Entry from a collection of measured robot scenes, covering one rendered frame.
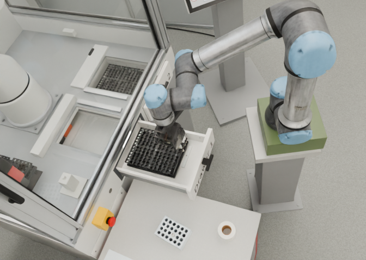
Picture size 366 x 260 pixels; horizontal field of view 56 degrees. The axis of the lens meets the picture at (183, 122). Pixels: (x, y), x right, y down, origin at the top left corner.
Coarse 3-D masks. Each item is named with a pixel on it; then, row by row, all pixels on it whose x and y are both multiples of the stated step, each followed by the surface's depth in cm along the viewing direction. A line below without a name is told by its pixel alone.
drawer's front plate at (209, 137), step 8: (208, 128) 145; (208, 136) 143; (208, 144) 144; (200, 152) 139; (200, 160) 137; (200, 168) 140; (192, 176) 135; (192, 184) 133; (192, 192) 135; (192, 200) 140
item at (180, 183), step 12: (132, 132) 155; (192, 132) 149; (132, 144) 158; (192, 144) 153; (192, 156) 149; (120, 168) 146; (132, 168) 151; (180, 168) 147; (192, 168) 146; (144, 180) 145; (156, 180) 140; (168, 180) 145; (180, 180) 145
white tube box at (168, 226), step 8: (160, 224) 140; (168, 224) 140; (176, 224) 139; (160, 232) 141; (168, 232) 139; (176, 232) 138; (184, 232) 137; (168, 240) 136; (176, 240) 136; (184, 240) 135
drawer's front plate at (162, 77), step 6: (162, 66) 167; (168, 66) 170; (162, 72) 165; (168, 72) 171; (162, 78) 166; (168, 78) 173; (168, 84) 175; (144, 108) 156; (150, 114) 161; (150, 120) 164
